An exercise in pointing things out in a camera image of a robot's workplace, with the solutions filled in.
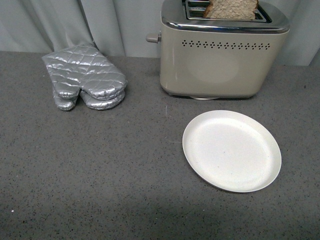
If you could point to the upper silver quilted oven mitt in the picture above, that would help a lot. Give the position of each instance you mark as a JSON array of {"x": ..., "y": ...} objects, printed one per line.
[{"x": 84, "y": 68}]

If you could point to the silver quilted oven mitt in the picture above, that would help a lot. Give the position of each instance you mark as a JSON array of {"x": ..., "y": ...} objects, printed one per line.
[
  {"x": 84, "y": 68},
  {"x": 90, "y": 102}
]

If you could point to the white round plate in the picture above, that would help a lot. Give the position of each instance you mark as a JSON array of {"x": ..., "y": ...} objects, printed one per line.
[{"x": 231, "y": 151}]

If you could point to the lower silver quilted oven mitt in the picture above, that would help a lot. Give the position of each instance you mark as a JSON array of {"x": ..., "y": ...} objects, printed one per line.
[{"x": 90, "y": 102}]

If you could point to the grey curtain backdrop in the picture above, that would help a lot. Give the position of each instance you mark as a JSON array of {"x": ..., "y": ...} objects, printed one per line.
[{"x": 119, "y": 27}]

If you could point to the cream two-slot toaster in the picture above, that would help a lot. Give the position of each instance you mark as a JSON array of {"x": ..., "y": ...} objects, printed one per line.
[{"x": 212, "y": 58}]

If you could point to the slice of brown bread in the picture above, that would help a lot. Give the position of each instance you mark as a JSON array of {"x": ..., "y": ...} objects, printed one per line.
[{"x": 231, "y": 9}]

